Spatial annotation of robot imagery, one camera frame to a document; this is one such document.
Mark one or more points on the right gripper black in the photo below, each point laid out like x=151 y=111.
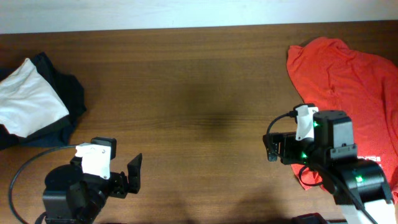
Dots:
x=280 y=147

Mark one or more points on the red t-shirt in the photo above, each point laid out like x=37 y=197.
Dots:
x=327 y=73

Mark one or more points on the white printed t-shirt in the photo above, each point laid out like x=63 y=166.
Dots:
x=28 y=102

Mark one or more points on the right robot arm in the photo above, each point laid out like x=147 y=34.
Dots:
x=324 y=143

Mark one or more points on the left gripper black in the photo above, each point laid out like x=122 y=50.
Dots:
x=123 y=182

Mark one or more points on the dark folded clothes pile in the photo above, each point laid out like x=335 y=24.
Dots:
x=70 y=92

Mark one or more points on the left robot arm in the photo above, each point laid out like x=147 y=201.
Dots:
x=78 y=191

